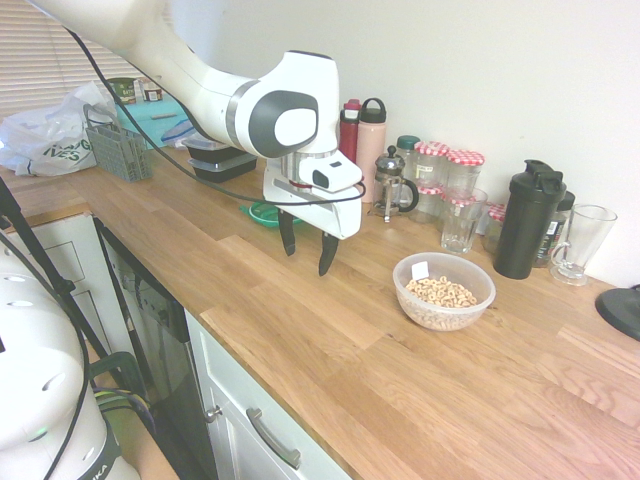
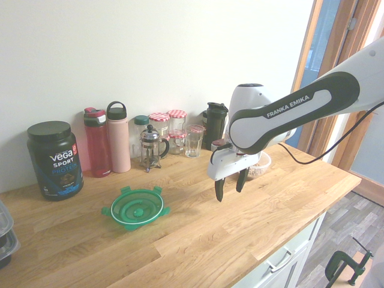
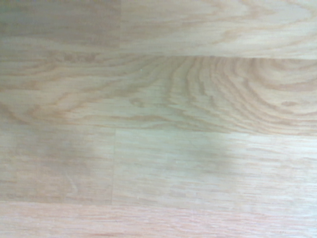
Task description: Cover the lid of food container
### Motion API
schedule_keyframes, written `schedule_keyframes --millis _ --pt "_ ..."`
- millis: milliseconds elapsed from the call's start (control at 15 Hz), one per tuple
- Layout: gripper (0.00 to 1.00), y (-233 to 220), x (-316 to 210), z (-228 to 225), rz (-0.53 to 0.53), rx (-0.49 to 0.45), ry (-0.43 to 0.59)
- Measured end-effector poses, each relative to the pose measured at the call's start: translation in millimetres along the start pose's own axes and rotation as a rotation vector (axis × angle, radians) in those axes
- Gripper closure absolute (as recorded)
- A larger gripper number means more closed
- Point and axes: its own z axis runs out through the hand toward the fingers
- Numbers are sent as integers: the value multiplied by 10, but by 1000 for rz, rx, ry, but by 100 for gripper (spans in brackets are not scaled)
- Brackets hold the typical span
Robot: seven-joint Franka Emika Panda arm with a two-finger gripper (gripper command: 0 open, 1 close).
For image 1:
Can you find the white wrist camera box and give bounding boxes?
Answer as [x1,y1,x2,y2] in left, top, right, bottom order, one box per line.
[310,153,365,194]

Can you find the grey cutlery basket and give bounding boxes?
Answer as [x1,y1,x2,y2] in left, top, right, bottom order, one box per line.
[83,103,154,184]

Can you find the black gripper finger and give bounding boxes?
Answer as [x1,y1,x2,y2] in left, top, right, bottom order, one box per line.
[277,208,298,258]
[317,231,341,278]

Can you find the glass French press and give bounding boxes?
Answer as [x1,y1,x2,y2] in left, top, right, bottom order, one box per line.
[371,144,421,223]

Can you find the black round lamp base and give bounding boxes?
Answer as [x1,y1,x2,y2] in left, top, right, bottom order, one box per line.
[594,285,640,344]

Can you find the clear glass tumbler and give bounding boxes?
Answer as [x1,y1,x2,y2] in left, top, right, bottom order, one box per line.
[439,186,489,256]

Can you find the teal box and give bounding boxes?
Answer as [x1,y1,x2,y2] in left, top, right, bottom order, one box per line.
[114,96,195,150]

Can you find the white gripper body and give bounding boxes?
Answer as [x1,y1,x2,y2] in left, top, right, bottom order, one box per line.
[262,158,363,241]

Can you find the cereal rings heap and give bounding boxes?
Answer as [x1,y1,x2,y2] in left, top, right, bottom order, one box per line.
[403,275,480,310]

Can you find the clear plastic food bowl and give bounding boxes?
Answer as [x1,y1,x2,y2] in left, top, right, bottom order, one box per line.
[391,251,498,333]

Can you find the green plastic container lid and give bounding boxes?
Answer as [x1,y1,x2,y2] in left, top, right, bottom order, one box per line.
[237,199,282,231]

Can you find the black plastic food container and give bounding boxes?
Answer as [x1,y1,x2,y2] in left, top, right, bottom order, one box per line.
[186,151,259,183]
[180,134,236,162]

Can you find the clear zip bag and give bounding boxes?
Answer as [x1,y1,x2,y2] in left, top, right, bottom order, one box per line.
[160,118,200,149]

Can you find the pink water bottle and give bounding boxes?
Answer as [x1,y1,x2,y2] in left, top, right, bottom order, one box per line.
[356,97,389,206]

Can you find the glass jar red checked lid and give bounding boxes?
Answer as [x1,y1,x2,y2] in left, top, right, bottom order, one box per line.
[445,149,486,199]
[482,202,507,253]
[409,185,447,225]
[440,193,479,236]
[413,140,452,190]

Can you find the black shaker bottle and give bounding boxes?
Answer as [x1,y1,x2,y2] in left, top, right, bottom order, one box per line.
[493,158,568,281]

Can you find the dark spice bottle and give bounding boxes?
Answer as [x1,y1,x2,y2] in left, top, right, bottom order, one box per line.
[533,190,577,269]

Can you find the dark green tub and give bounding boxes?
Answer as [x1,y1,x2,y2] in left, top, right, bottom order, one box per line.
[106,76,138,107]

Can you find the silver drawer handle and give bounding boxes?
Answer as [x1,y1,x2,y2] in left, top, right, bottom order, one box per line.
[245,406,303,471]

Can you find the coloured wire bundle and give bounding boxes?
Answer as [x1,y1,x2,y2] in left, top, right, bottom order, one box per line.
[93,385,157,437]

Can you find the white kitchen cabinet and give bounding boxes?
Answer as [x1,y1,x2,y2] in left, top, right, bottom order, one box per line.
[183,308,351,480]

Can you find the green metal clamp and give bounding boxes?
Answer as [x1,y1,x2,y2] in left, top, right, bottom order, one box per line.
[87,351,150,402]

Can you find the white side cabinet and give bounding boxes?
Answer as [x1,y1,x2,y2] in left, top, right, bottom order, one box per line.
[18,213,137,364]

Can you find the window blinds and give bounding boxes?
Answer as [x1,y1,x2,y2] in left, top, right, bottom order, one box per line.
[0,0,132,120]

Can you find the glass jar green lid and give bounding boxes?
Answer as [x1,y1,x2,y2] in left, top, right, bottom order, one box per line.
[395,134,421,174]

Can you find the small white brown cup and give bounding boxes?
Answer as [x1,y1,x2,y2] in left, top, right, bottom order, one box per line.
[136,78,164,104]

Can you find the clear glass handled mug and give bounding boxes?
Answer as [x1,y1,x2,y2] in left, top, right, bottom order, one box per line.
[548,203,619,288]

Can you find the red water bottle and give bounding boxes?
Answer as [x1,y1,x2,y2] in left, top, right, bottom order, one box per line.
[339,98,363,165]

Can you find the black dishwasher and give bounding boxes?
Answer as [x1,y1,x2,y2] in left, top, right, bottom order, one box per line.
[91,216,217,480]

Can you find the white plastic shopping bag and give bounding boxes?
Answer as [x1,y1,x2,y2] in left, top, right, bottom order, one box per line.
[0,81,120,178]

